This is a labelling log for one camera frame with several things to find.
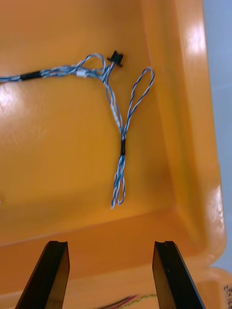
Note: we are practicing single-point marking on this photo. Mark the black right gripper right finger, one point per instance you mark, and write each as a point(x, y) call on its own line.
point(172, 280)

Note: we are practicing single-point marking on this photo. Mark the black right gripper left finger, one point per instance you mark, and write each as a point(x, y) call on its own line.
point(46, 277)

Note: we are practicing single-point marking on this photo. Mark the yellow-orange plastic bin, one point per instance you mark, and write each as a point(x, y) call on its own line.
point(108, 293)
point(72, 149)

